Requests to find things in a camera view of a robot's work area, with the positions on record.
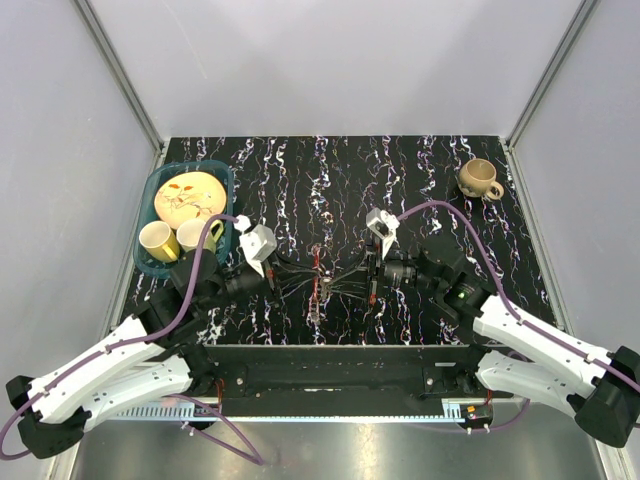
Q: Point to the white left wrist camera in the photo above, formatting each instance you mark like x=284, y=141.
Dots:
x=256, y=242

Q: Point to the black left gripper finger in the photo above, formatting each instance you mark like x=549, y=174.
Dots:
x=300, y=295
x=291, y=272

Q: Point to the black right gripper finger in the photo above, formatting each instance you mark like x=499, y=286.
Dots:
x=357, y=273
x=355, y=290

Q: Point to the beige ceramic cup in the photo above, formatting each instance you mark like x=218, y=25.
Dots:
x=477, y=178

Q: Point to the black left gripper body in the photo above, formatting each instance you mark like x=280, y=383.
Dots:
x=271, y=280

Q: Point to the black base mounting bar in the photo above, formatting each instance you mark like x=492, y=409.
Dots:
x=341, y=382

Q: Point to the teal plastic bin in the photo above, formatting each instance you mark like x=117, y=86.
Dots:
x=143, y=260

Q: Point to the cream floral plate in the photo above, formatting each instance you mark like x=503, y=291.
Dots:
x=189, y=196

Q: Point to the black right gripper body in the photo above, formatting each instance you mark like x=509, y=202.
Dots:
x=379, y=279

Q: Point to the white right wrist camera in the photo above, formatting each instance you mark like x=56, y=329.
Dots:
x=384, y=226

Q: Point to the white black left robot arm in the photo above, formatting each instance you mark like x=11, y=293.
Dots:
x=155, y=352

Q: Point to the yellow mug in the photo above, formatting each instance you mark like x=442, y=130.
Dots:
x=189, y=233
x=159, y=240

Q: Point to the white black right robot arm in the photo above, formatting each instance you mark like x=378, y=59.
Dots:
x=596, y=387

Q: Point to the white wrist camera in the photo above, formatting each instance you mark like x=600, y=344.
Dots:
x=384, y=226
x=256, y=242

